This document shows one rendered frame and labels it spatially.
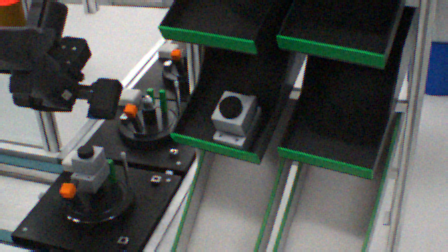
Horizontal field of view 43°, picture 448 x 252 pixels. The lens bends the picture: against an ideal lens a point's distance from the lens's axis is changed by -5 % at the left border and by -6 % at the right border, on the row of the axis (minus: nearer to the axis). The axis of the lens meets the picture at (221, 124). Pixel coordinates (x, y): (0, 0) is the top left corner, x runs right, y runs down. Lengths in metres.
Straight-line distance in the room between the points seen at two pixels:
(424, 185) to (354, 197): 0.43
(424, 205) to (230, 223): 0.48
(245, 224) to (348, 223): 0.16
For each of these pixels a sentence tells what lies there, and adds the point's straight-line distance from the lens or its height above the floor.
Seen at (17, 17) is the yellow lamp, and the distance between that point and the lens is 1.11.
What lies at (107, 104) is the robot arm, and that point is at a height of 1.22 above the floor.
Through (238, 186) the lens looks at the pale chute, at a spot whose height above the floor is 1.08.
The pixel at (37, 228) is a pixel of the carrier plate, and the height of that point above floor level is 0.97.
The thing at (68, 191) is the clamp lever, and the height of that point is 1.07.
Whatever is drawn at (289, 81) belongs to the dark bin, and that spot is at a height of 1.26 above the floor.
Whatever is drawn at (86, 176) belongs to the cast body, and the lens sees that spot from 1.03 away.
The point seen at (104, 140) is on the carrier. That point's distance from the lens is 1.27.
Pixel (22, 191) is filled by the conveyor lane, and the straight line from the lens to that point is 1.27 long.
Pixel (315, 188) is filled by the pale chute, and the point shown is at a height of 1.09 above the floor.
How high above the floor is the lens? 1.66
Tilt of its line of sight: 33 degrees down
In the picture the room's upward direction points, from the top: 4 degrees counter-clockwise
